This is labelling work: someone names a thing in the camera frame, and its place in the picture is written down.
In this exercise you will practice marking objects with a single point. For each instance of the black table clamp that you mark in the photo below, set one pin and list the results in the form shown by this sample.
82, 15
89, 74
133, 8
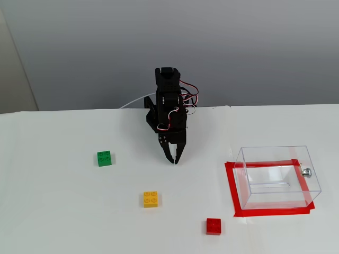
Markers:
149, 104

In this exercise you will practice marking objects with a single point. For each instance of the yellow lego brick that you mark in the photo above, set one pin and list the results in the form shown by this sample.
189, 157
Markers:
151, 199

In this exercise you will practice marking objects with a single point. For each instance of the red tape frame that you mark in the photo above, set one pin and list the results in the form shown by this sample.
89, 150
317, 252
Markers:
230, 185

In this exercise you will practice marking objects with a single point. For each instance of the red lego brick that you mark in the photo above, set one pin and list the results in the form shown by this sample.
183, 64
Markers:
213, 226

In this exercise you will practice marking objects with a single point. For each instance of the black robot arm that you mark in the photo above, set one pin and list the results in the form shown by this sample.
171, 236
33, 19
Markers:
167, 82

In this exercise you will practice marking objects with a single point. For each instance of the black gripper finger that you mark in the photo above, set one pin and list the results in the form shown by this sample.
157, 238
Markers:
166, 148
181, 149

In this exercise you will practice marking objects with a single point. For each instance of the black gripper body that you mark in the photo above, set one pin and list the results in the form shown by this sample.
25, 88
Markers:
175, 138

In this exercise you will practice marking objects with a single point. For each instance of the green lego brick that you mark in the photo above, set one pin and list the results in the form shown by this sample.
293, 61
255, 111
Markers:
104, 158

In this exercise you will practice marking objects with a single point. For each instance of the transparent plastic box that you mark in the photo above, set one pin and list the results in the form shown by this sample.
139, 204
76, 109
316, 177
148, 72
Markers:
275, 195

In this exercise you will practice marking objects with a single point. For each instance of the silver box lock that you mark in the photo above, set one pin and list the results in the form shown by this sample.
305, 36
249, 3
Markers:
306, 172

